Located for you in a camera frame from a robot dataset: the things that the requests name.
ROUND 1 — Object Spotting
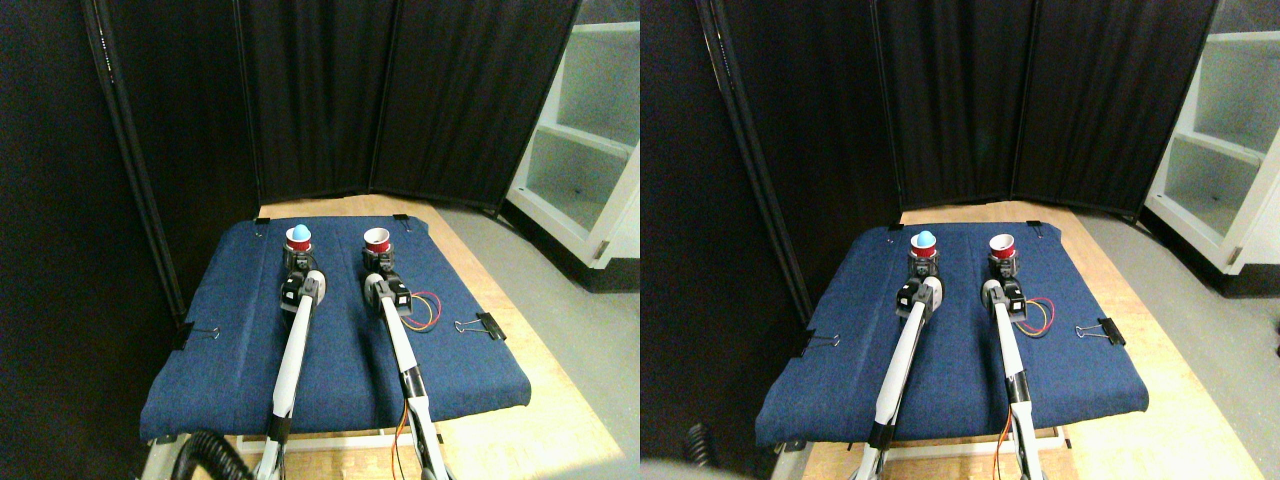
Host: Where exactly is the orange wire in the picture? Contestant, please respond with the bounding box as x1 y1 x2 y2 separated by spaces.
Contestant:
391 400 412 480
992 405 1014 480

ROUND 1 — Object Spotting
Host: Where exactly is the black curtain stand pole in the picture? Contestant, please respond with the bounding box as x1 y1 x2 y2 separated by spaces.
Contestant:
700 0 813 331
85 0 191 326

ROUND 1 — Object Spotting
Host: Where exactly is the dark blue cloth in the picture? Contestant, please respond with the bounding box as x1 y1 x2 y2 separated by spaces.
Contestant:
757 222 1148 448
140 215 531 443

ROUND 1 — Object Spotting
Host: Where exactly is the black ribbed hose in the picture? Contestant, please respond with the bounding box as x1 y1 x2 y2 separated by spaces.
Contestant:
175 430 253 480
685 425 716 469

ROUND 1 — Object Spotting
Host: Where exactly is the red wire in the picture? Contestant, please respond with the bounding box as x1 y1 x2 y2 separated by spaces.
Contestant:
408 292 443 332
1024 297 1057 337

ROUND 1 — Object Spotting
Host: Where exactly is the white shelf unit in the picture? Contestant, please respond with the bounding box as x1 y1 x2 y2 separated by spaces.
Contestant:
505 25 640 273
1143 35 1280 278

